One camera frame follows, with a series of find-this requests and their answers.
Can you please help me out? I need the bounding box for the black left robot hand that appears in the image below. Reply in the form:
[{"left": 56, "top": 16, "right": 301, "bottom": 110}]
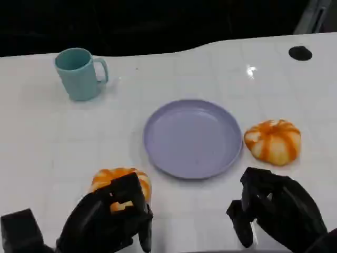
[{"left": 55, "top": 171, "right": 154, "bottom": 253}]

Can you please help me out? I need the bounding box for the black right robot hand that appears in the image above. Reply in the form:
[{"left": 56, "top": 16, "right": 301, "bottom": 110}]
[{"left": 226, "top": 167, "right": 328, "bottom": 251}]

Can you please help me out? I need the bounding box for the orange and white bread roll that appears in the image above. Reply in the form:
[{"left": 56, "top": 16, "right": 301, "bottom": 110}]
[
  {"left": 243, "top": 119, "right": 302, "bottom": 167},
  {"left": 91, "top": 167, "right": 153, "bottom": 213}
]

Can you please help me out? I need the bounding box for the lilac plate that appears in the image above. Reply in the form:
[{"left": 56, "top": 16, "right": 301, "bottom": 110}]
[{"left": 143, "top": 99, "right": 243, "bottom": 181}]

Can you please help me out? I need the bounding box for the pale green mug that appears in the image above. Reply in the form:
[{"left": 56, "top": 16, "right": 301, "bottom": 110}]
[{"left": 54, "top": 47, "right": 110, "bottom": 102}]

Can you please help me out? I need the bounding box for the black table grommet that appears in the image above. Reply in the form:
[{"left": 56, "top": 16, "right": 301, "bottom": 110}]
[{"left": 288, "top": 45, "right": 313, "bottom": 62}]

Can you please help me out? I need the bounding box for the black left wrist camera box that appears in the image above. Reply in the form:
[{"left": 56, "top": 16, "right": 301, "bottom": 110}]
[{"left": 0, "top": 208, "right": 55, "bottom": 253}]

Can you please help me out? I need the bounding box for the grey metal frame post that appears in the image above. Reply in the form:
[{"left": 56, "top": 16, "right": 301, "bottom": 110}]
[{"left": 293, "top": 0, "right": 333, "bottom": 35}]

